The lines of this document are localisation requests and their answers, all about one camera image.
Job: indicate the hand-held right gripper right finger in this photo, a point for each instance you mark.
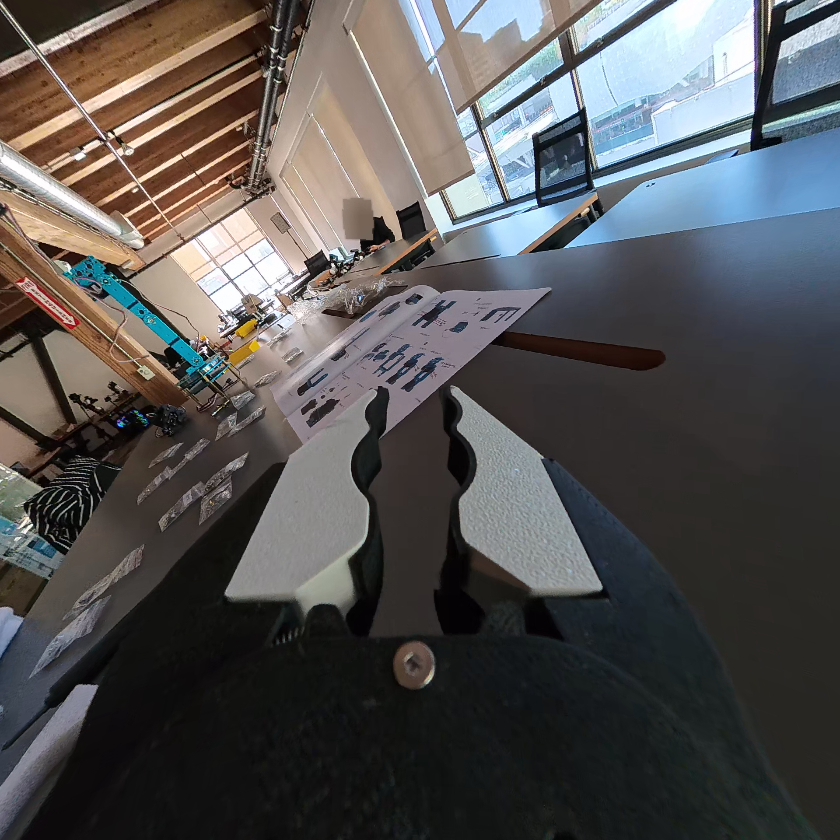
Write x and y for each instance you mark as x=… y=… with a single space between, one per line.
x=525 y=518

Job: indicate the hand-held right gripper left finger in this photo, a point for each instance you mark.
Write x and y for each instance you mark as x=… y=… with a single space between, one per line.
x=302 y=518

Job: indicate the blue toy robot arm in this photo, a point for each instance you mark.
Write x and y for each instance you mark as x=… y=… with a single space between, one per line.
x=141 y=315

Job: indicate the dark grey desk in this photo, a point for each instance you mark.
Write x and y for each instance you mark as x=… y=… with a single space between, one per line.
x=656 y=426

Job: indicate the distant office desk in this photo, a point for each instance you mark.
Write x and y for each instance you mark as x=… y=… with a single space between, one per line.
x=400 y=253

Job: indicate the grey office desk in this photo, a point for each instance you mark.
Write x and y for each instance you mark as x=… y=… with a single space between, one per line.
x=722 y=190
x=499 y=229

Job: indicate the colourfully lit computer case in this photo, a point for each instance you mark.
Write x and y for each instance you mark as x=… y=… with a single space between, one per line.
x=134 y=420

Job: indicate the yellow bin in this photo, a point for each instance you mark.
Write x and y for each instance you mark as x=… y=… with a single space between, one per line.
x=246 y=328

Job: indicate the open instruction booklet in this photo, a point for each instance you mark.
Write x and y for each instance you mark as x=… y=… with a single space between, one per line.
x=407 y=348

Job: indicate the black white striped bag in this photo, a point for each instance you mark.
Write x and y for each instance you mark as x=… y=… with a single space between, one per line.
x=65 y=499

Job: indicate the distant grid window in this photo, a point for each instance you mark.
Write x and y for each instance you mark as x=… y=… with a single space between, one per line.
x=243 y=262

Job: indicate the stack of cardboard boxes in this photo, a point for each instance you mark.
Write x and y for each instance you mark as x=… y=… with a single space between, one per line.
x=26 y=544

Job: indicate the beige roller blind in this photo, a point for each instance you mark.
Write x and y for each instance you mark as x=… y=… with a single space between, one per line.
x=420 y=118
x=499 y=46
x=315 y=197

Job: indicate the red white sign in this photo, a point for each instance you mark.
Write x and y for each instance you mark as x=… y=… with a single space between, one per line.
x=46 y=302

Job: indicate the black mesh office chair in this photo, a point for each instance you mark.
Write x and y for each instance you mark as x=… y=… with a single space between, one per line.
x=561 y=157
x=804 y=59

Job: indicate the metal ceiling rod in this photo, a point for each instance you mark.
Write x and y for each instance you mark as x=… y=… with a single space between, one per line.
x=108 y=136

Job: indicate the black ceiling pipes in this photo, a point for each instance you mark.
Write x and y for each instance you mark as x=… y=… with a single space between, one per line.
x=272 y=79

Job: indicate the large window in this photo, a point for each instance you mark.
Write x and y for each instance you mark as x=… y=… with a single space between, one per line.
x=656 y=85

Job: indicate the white wall outlet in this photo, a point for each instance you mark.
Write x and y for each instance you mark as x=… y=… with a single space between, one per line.
x=145 y=372

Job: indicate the silver air duct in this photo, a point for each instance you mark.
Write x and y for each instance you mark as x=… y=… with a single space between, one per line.
x=59 y=190

